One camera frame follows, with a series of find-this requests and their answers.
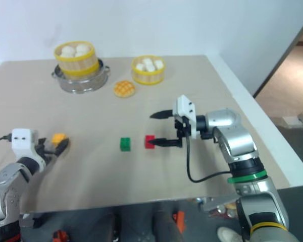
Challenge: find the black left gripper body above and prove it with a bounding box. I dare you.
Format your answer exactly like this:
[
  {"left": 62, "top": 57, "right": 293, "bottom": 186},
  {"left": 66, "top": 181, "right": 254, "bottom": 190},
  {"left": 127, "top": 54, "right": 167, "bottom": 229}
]
[{"left": 36, "top": 137, "right": 57, "bottom": 162}]

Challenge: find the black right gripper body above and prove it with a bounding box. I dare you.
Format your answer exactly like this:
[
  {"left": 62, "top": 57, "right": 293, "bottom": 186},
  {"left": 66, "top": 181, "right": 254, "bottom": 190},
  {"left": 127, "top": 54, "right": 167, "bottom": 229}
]
[{"left": 173, "top": 114, "right": 191, "bottom": 139}]

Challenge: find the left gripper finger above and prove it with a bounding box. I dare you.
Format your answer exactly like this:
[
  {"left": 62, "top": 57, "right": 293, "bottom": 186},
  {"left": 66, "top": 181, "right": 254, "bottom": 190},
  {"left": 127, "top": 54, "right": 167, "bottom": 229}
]
[{"left": 54, "top": 138, "right": 71, "bottom": 155}]

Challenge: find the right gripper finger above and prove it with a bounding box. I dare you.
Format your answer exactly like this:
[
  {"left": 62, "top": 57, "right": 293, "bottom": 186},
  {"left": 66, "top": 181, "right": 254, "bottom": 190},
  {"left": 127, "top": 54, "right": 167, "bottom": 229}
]
[
  {"left": 149, "top": 109, "right": 173, "bottom": 120},
  {"left": 150, "top": 138, "right": 183, "bottom": 148}
]

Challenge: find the yellow cube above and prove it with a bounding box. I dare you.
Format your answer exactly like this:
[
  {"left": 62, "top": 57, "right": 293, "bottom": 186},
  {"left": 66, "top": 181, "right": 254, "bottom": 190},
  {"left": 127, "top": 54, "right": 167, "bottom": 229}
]
[{"left": 51, "top": 133, "right": 67, "bottom": 147}]

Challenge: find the red cube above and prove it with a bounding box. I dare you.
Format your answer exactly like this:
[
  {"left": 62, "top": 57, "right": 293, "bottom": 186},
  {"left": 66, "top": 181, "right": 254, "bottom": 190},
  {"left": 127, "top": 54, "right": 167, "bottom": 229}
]
[{"left": 144, "top": 135, "right": 156, "bottom": 149}]

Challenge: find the green cube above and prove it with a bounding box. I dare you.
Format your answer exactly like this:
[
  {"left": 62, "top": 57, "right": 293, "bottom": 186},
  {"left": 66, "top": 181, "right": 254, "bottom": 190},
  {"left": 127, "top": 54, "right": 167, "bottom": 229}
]
[{"left": 120, "top": 137, "right": 132, "bottom": 152}]

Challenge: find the tan table cover sheet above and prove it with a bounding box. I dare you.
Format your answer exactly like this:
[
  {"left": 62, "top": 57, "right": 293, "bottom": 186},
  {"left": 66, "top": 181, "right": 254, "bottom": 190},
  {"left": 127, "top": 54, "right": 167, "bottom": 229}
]
[{"left": 0, "top": 54, "right": 291, "bottom": 215}]

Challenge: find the small yellow bamboo steamer basket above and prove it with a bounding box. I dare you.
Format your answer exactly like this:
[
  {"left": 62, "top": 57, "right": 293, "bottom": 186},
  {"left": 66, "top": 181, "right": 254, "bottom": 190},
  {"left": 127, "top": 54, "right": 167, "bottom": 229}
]
[{"left": 131, "top": 54, "right": 166, "bottom": 86}]

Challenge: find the golden pineapple bun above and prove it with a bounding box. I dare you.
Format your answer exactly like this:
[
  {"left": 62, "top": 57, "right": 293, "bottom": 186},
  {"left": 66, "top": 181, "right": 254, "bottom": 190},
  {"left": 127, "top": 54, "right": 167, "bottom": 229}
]
[{"left": 113, "top": 80, "right": 137, "bottom": 98}]

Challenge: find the silver metal pot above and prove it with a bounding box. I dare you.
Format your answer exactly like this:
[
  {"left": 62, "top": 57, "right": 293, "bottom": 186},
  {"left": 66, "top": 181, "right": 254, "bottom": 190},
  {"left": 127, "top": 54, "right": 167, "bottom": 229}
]
[{"left": 51, "top": 58, "right": 111, "bottom": 95}]

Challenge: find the grey metal table clamp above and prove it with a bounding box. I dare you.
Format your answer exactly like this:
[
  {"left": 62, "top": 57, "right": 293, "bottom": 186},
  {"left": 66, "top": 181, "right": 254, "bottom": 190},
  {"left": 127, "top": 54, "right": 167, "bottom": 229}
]
[
  {"left": 18, "top": 213, "right": 41, "bottom": 228},
  {"left": 196, "top": 195, "right": 239, "bottom": 212}
]

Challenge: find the orange plastic part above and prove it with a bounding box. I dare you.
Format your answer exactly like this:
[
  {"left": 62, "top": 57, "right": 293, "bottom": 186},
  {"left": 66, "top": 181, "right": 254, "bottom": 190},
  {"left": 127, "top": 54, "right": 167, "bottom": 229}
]
[
  {"left": 52, "top": 230, "right": 68, "bottom": 240},
  {"left": 175, "top": 211, "right": 187, "bottom": 234}
]

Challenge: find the large yellow bamboo steamer basket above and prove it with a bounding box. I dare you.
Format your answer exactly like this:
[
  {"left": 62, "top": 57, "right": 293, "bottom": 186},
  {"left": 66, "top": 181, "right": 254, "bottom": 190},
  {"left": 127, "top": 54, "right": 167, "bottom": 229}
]
[{"left": 53, "top": 40, "right": 99, "bottom": 78}]

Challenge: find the white shoe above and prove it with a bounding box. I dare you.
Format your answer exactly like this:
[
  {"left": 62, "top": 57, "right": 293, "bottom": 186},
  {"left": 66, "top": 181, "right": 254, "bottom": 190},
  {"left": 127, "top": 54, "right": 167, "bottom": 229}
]
[{"left": 217, "top": 226, "right": 243, "bottom": 242}]

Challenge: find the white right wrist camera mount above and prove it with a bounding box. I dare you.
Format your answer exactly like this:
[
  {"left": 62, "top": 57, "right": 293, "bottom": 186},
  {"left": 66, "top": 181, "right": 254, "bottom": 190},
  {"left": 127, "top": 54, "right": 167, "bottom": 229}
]
[{"left": 172, "top": 95, "right": 200, "bottom": 140}]

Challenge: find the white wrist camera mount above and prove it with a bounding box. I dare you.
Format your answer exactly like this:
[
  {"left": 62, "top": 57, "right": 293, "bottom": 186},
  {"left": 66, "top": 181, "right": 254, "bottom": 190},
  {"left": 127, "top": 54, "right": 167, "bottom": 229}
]
[
  {"left": 172, "top": 95, "right": 200, "bottom": 140},
  {"left": 11, "top": 129, "right": 39, "bottom": 159}
]

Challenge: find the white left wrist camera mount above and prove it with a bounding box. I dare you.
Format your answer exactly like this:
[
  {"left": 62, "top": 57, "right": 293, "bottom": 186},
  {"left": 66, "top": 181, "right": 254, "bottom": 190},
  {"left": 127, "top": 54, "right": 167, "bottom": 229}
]
[{"left": 11, "top": 129, "right": 39, "bottom": 159}]

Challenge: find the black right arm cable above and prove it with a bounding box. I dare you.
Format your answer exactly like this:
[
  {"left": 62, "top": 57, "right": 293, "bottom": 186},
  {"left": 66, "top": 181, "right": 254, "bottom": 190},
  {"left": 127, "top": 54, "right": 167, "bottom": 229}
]
[{"left": 184, "top": 133, "right": 233, "bottom": 183}]

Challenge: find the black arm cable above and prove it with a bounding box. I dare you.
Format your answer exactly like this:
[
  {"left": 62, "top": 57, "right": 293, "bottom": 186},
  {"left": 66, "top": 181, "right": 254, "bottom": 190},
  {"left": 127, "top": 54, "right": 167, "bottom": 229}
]
[
  {"left": 184, "top": 133, "right": 233, "bottom": 183},
  {"left": 0, "top": 135, "right": 14, "bottom": 146}
]

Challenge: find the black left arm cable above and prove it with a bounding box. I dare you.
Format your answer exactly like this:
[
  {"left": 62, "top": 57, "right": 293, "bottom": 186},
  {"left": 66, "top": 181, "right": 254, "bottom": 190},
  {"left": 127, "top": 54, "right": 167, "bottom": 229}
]
[{"left": 0, "top": 135, "right": 14, "bottom": 146}]

